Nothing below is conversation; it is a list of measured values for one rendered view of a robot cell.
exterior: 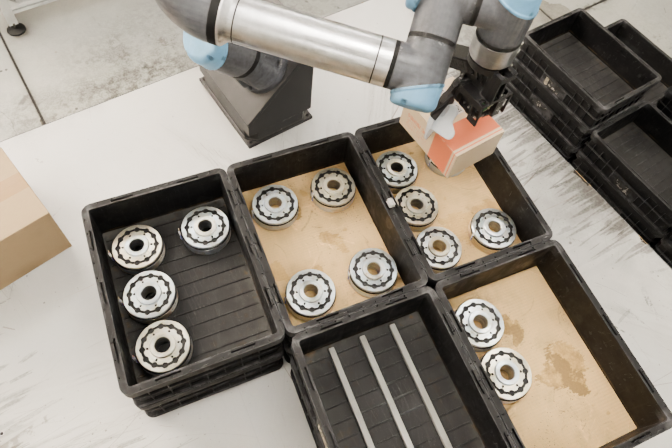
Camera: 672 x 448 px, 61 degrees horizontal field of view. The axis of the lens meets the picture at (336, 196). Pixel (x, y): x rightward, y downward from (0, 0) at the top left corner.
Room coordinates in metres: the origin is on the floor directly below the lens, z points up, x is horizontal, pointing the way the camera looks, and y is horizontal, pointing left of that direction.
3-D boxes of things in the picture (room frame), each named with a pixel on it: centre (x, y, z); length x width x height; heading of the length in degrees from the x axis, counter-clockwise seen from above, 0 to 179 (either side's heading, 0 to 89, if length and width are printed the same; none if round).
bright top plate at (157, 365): (0.29, 0.28, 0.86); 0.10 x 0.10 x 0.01
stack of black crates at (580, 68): (1.57, -0.80, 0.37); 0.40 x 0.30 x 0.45; 41
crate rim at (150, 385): (0.42, 0.28, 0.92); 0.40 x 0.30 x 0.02; 30
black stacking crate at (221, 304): (0.42, 0.28, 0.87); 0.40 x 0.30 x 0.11; 30
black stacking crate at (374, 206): (0.57, 0.02, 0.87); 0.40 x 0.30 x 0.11; 30
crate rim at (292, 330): (0.57, 0.02, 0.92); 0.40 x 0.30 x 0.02; 30
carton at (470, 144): (0.74, -0.20, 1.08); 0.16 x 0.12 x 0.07; 41
